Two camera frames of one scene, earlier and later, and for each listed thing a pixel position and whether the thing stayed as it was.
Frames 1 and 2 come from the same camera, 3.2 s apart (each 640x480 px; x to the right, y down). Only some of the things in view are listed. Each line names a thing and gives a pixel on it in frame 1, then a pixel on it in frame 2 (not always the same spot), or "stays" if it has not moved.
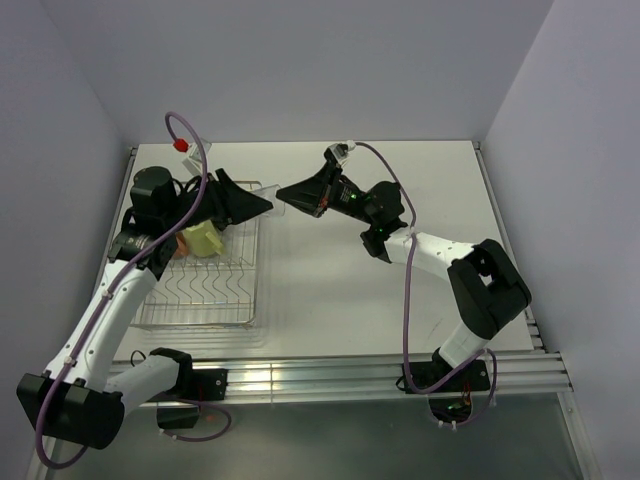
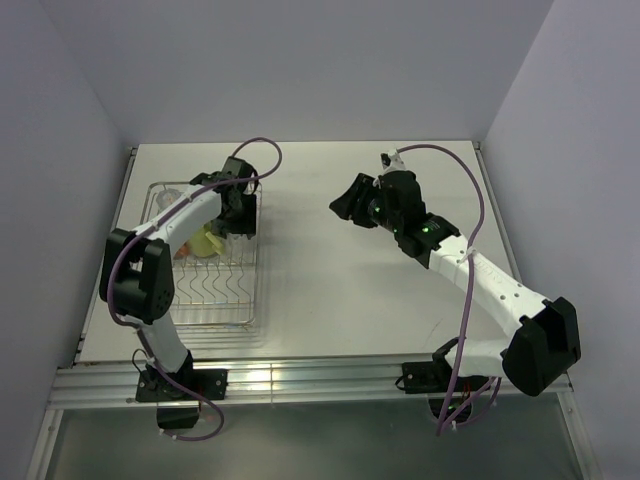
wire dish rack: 210,292 stays
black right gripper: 315,194 to 343,205
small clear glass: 270,193 to 234,243
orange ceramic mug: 182,249 stays
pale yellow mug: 202,239 stays
